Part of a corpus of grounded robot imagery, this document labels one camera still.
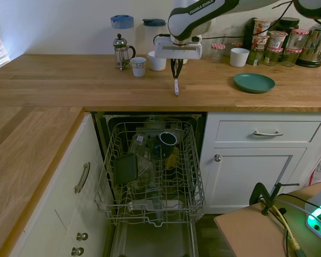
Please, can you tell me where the black square container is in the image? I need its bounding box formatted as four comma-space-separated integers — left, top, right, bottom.
112, 153, 139, 186

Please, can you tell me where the clear pitcher dark blue lid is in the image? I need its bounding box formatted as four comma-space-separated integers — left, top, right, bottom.
142, 18, 169, 54

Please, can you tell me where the brown red oatmeal cup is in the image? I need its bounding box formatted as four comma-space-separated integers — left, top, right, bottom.
251, 34, 270, 51

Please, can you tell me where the black table clamp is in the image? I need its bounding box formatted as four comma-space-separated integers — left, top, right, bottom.
250, 182, 300, 216

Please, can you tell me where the metal cabinet handle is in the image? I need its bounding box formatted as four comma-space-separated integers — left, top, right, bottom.
74, 162, 91, 194

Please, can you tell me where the white mug with handle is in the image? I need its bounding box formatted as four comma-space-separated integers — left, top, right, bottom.
147, 51, 167, 72

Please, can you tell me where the metal drawer handle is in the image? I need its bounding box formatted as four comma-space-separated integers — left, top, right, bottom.
253, 130, 284, 137

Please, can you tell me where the black bottle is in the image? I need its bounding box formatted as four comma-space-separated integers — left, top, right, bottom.
243, 18, 257, 50

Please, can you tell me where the green round plate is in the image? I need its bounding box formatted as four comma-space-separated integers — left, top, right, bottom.
233, 73, 276, 94

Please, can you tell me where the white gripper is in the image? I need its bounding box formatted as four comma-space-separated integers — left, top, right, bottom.
152, 36, 203, 79

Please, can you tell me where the green oatmeal cup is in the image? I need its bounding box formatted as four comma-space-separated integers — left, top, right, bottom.
247, 49, 267, 66

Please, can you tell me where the steel dishwasher door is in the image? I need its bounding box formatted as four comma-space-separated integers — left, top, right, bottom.
109, 222, 200, 257

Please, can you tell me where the wire dishwasher rack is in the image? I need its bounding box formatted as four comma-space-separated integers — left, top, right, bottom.
93, 120, 206, 228

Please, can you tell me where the glass French press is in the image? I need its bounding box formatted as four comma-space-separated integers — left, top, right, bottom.
112, 33, 137, 72

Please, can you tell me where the white cabinet with drawer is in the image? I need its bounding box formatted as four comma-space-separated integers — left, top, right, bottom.
203, 111, 321, 215

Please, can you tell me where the white corner cabinet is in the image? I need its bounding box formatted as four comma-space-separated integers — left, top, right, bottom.
7, 112, 116, 257

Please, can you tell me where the steel electric kettle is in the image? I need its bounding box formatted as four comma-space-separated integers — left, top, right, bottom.
295, 22, 321, 68

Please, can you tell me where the clear glass jar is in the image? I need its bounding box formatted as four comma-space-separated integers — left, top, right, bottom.
128, 132, 151, 162

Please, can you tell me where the yellow plastic container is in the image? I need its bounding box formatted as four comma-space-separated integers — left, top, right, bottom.
164, 146, 181, 170

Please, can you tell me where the white wide cup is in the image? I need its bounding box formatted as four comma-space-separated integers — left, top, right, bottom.
230, 48, 250, 67

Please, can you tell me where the black plastic tub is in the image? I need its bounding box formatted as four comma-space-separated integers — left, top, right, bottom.
277, 17, 300, 35

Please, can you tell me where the white oatmeal cup foil lid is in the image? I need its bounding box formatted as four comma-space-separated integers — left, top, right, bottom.
253, 18, 272, 37

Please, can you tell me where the yellow cable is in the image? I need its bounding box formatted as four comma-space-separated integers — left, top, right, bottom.
272, 205, 302, 252

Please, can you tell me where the glass jar red checked lid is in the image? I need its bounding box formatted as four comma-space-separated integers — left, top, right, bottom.
282, 47, 302, 67
211, 42, 227, 64
264, 47, 283, 67
291, 28, 310, 51

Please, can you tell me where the white patterned cup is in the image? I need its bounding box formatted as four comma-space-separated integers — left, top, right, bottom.
129, 57, 147, 78

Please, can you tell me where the dark blue mug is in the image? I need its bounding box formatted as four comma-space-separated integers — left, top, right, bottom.
159, 131, 178, 159

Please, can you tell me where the red white oatmeal cup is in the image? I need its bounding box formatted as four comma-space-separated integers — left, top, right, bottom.
267, 31, 288, 49

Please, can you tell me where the clear pitcher light blue lid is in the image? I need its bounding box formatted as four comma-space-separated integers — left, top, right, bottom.
110, 14, 136, 58

